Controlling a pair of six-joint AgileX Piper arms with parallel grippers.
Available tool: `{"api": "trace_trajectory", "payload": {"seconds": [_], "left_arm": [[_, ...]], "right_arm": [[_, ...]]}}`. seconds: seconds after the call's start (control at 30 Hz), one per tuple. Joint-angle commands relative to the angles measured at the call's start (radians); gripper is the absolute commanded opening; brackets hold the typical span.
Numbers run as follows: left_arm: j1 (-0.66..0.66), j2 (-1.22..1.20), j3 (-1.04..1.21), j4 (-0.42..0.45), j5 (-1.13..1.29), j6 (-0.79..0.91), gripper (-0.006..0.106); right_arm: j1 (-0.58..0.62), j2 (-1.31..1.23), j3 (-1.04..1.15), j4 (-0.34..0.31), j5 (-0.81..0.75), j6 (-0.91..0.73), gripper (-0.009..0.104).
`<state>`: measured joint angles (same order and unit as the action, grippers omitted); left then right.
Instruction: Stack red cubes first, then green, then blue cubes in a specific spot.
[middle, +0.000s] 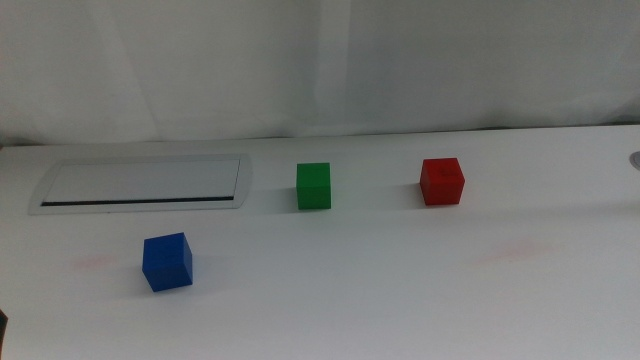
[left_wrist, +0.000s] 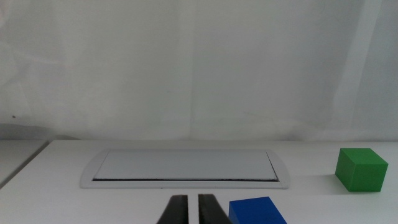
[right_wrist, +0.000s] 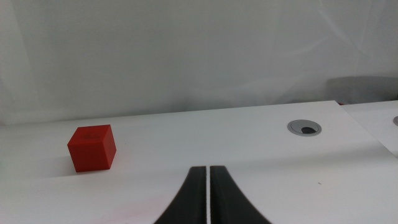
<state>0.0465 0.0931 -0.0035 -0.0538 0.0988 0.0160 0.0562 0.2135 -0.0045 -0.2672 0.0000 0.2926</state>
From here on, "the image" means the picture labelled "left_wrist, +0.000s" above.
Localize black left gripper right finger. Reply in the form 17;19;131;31
198;194;233;224

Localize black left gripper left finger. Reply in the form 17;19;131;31
156;195;189;224

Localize blue cube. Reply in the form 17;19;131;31
228;196;287;224

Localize green cube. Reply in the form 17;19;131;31
335;147;389;192

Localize grey table cable hatch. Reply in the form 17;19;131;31
80;148;290;190

